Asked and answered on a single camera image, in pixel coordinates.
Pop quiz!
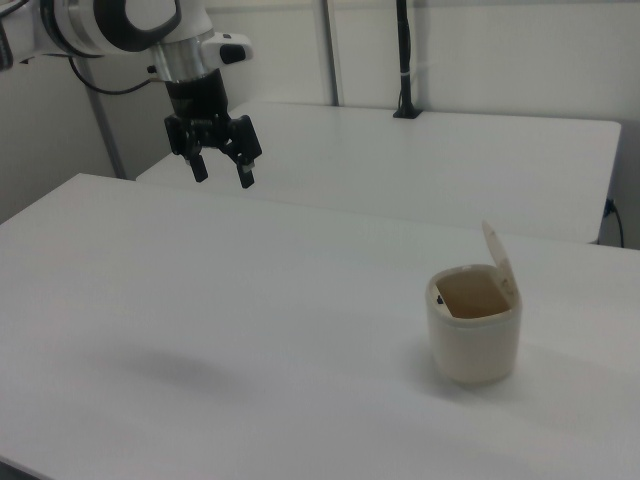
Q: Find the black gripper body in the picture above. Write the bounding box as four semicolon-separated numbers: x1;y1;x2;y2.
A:
163;68;236;151

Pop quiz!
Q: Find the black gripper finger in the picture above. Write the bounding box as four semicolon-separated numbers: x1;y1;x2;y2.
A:
164;114;209;184
221;114;264;190

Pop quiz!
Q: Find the cream trash bin lid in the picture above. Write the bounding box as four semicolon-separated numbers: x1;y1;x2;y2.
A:
480;219;519;302

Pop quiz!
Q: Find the black clamped pole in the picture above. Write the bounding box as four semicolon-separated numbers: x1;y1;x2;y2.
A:
391;0;422;120

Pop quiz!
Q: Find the white ceramic cup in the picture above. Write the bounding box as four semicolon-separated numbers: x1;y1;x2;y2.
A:
425;264;524;386

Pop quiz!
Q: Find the grey partition post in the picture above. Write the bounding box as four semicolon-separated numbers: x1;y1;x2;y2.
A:
321;0;347;108
87;79;127;180

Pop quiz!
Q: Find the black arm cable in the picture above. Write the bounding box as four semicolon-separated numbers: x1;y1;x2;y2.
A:
68;56;164;97

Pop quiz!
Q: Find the black power plug cable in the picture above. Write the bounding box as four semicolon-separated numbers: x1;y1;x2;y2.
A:
604;198;627;248

